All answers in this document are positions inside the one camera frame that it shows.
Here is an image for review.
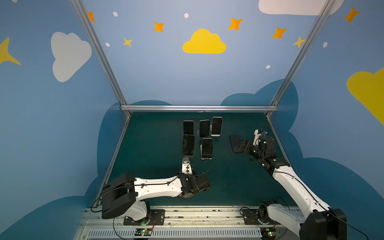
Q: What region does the aluminium left frame post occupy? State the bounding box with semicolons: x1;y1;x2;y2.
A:
71;0;127;107

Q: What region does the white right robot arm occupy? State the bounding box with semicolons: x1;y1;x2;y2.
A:
232;136;347;240

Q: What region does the white-framed phone back right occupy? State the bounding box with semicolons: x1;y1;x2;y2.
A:
211;117;223;137

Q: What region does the metal base rail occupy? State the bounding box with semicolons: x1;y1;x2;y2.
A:
74;206;299;240

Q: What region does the aluminium right frame post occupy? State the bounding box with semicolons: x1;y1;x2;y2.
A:
266;0;337;119

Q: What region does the aluminium frame post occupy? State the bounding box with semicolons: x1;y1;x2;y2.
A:
71;0;127;107
266;0;337;119

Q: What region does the aluminium back frame rail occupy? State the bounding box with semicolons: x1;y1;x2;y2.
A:
121;105;278;112

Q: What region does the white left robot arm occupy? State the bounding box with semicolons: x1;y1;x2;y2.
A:
102;173;211;221

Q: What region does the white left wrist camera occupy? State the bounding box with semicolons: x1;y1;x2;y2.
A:
181;157;193;176

